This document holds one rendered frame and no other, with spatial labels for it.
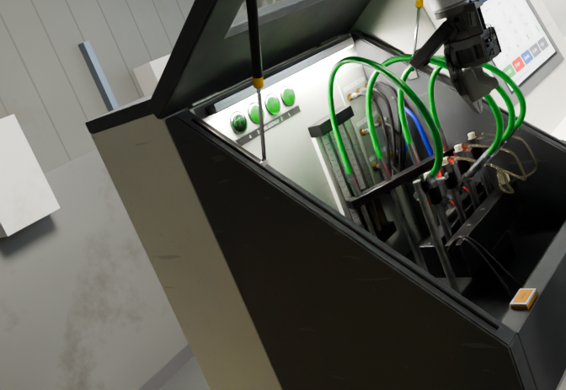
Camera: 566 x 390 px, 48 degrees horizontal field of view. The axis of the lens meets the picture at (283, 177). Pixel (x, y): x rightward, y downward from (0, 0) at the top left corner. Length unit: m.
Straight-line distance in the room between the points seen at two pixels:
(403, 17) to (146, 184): 0.78
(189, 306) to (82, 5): 2.47
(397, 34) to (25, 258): 2.14
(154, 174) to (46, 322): 1.96
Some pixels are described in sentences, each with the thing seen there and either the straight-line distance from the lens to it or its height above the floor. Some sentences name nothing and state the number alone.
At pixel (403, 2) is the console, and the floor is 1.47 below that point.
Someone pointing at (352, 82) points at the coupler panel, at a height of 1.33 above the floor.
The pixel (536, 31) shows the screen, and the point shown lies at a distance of 2.17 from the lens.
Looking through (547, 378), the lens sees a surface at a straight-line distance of 1.22.
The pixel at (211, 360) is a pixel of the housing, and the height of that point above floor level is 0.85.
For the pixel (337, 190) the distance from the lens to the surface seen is 1.58.
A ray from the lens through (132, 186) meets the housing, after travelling 1.50.
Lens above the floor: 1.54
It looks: 13 degrees down
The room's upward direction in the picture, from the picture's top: 22 degrees counter-clockwise
